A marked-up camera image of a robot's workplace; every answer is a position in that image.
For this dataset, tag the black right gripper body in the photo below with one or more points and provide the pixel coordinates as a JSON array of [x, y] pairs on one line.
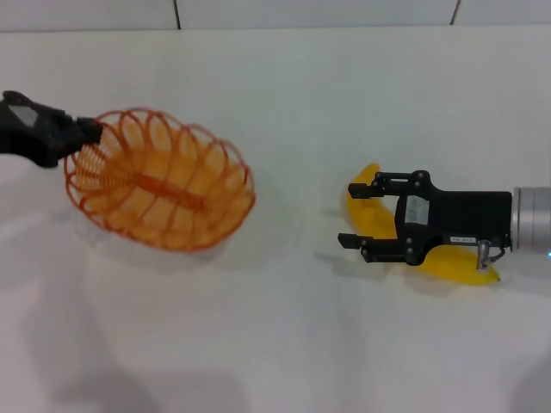
[[465, 217]]

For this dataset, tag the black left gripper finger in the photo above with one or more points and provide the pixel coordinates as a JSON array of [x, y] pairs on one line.
[[79, 142], [86, 125]]

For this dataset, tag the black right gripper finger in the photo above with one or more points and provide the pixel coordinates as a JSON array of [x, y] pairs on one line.
[[366, 190], [379, 248]]

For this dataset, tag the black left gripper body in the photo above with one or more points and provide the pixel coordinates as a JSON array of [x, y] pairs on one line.
[[30, 133]]

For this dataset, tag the yellow banana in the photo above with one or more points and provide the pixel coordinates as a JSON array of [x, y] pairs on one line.
[[370, 215]]

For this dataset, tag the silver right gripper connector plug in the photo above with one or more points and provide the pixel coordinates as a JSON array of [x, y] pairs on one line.
[[483, 254]]

